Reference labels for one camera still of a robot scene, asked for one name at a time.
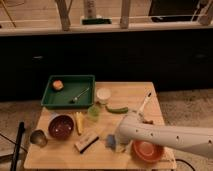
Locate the blue sponge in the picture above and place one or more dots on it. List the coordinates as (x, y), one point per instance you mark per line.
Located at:
(110, 141)

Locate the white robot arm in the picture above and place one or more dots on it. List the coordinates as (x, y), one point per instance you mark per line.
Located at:
(195, 140)

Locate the purple bowl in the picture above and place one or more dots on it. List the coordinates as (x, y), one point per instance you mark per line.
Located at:
(61, 127)

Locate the orange bowl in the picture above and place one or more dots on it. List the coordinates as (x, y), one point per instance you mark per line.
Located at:
(148, 152)

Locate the white cup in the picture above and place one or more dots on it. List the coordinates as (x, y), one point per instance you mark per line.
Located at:
(103, 95)

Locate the green translucent cup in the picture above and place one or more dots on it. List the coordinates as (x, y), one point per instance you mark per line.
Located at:
(93, 113)

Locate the green cucumber toy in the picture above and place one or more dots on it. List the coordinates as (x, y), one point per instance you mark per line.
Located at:
(117, 110)

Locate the metal spoon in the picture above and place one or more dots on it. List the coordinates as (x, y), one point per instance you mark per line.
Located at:
(75, 99)

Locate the green plastic tray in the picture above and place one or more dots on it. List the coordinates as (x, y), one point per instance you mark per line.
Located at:
(72, 86)

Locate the orange fruit toy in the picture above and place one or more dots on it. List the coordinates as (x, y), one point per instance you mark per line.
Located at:
(57, 85)

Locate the whiteboard eraser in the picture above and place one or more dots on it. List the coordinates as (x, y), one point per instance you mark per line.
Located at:
(85, 141)

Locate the green block on shelf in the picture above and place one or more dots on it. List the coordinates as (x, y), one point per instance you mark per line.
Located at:
(96, 21)

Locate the small metal cup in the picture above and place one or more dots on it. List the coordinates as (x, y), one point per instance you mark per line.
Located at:
(38, 138)

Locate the black pole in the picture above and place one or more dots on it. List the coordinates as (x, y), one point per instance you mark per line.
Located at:
(15, 155)

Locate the white handled black brush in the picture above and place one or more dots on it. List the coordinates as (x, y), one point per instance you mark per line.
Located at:
(143, 104)

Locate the wooden shelf rail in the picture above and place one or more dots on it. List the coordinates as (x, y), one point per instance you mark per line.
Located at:
(107, 28)

